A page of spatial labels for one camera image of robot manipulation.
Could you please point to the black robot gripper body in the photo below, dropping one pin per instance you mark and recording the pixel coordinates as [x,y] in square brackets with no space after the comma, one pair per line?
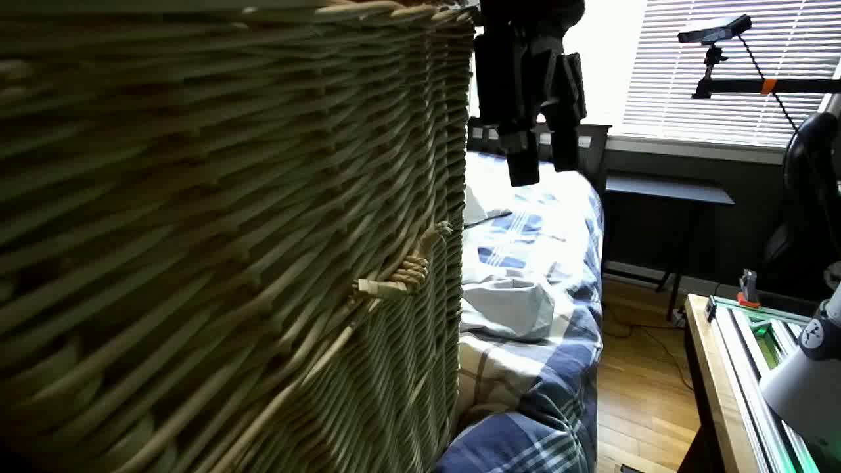
[524,69]

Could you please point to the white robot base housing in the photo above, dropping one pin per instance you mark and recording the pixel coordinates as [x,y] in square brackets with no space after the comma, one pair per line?
[804,389]

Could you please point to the black camera on boom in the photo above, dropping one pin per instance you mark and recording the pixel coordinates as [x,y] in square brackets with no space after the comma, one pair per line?
[706,33]

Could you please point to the wooden desk with rails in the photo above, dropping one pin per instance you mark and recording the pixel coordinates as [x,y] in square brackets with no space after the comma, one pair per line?
[732,349]

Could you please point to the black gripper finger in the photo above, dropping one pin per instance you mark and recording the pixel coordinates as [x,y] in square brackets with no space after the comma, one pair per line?
[521,159]
[564,143]

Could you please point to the white crumpled pillow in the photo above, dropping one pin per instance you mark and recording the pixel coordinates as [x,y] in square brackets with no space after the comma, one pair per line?
[511,308]

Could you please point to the white window blinds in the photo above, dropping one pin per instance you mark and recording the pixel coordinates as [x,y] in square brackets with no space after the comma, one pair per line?
[786,39]

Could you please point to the blue plaid bed duvet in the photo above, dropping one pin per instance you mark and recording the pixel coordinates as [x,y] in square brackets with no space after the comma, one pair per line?
[528,406]

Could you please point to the dark bed footboard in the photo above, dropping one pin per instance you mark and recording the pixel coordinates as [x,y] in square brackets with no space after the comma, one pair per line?
[592,139]

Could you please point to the black office chair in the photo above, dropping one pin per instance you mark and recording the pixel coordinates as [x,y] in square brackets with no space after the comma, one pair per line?
[807,236]

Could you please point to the dark side table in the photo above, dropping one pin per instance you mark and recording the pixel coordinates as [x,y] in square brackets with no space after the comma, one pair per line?
[686,195]

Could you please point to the wicker laundry basket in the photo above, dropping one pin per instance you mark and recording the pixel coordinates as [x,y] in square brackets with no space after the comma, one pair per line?
[230,235]

